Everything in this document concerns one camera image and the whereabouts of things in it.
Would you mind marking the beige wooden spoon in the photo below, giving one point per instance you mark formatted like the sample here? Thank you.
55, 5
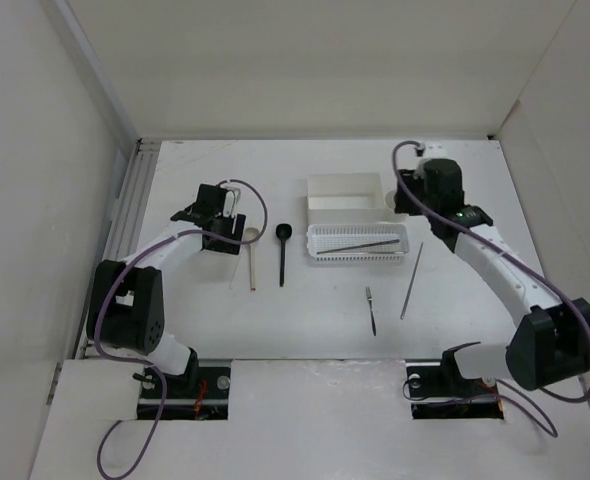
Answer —
251, 235

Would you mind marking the white square box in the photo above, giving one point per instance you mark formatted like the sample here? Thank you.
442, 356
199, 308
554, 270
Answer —
353, 198

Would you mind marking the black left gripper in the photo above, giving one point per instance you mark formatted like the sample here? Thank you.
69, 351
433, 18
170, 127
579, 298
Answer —
228, 222

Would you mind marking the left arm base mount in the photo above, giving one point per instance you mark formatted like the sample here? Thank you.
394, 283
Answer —
204, 399

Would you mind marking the white paper cup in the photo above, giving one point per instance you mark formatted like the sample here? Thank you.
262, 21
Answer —
390, 214

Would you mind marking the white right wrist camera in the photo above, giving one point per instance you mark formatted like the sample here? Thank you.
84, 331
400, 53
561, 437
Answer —
430, 150

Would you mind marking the aluminium rail frame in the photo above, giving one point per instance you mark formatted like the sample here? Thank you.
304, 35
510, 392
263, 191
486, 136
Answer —
136, 157

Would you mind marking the small metal fork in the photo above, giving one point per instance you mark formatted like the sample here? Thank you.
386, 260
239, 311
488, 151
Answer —
369, 299

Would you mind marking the metal chopstick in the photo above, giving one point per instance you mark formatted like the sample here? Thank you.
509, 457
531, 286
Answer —
411, 282

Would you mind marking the white perforated basket tray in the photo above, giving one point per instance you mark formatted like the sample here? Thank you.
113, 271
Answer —
330, 236

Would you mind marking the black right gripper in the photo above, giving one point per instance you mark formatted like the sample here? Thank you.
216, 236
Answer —
411, 179

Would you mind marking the black spoon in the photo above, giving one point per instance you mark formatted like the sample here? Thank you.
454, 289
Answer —
283, 233

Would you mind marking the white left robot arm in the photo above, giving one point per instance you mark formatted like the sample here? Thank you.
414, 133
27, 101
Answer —
127, 314

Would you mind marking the black chopstick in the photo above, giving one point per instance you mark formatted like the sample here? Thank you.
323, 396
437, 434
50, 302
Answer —
385, 243
345, 249

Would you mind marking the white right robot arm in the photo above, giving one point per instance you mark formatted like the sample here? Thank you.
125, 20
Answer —
551, 339

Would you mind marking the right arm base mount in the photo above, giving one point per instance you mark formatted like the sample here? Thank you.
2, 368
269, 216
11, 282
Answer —
437, 391

